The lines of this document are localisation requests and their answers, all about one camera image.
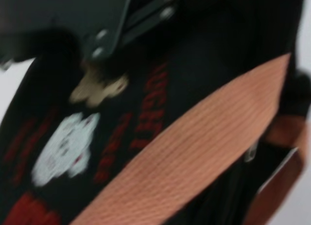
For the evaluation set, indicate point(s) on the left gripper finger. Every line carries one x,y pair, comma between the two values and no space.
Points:
150,21

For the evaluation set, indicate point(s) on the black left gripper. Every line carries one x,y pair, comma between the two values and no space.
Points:
73,11

